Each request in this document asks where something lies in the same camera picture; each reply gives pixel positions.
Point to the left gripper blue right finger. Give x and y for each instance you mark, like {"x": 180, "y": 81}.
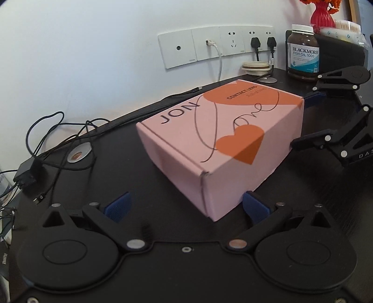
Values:
{"x": 265, "y": 220}

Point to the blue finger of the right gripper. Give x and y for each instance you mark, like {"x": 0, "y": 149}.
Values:
{"x": 315, "y": 140}
{"x": 314, "y": 97}

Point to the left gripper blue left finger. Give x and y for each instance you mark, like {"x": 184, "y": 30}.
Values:
{"x": 113, "y": 222}

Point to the pink cardboard box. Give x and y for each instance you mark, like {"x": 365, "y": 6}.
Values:
{"x": 222, "y": 143}

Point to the black appliance cabinet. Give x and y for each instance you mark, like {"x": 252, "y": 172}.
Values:
{"x": 337, "y": 54}

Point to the brown fish oil bottle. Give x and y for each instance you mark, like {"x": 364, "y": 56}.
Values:
{"x": 303, "y": 53}

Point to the silver desk grommet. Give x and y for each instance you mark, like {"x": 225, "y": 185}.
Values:
{"x": 79, "y": 152}

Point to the clear wrapped packet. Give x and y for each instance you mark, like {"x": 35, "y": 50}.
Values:
{"x": 352, "y": 37}

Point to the cotton swab box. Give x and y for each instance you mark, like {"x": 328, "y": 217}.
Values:
{"x": 347, "y": 25}

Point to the red ribbed vase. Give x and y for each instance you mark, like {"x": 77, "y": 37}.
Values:
{"x": 321, "y": 18}

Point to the black power adapter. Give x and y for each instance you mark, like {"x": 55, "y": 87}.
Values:
{"x": 27, "y": 173}

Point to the orange flower bouquet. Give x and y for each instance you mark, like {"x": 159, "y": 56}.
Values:
{"x": 332, "y": 6}

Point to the black wall plug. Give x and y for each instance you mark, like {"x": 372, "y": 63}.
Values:
{"x": 272, "y": 44}
{"x": 255, "y": 44}

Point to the white wall socket strip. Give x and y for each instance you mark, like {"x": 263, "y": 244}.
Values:
{"x": 183, "y": 47}

